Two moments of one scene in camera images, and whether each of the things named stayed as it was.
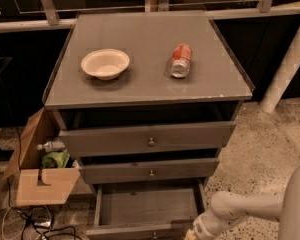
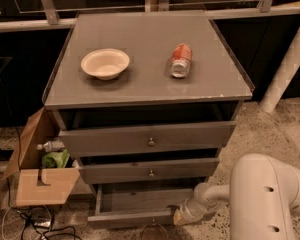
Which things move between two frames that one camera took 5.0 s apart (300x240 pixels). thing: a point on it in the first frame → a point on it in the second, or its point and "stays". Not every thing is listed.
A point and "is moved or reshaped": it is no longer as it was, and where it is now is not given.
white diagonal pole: [289, 66] stays
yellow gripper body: [200, 227] → [190, 206]
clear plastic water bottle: [51, 146] stays
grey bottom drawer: [163, 210] is moved or reshaped
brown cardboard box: [35, 184] stays
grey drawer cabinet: [148, 102] stays
